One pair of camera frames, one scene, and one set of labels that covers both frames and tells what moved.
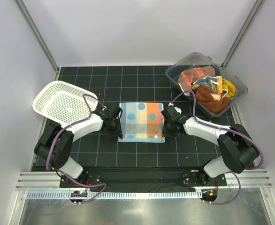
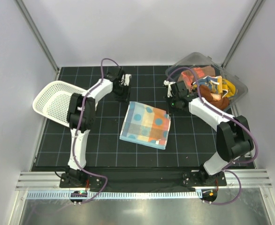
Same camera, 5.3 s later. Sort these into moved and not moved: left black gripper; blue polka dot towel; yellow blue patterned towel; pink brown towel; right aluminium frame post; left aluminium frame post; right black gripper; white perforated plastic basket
Moved: right black gripper; blue polka dot towel; left black gripper
Not moved: pink brown towel; left aluminium frame post; right aluminium frame post; yellow blue patterned towel; white perforated plastic basket
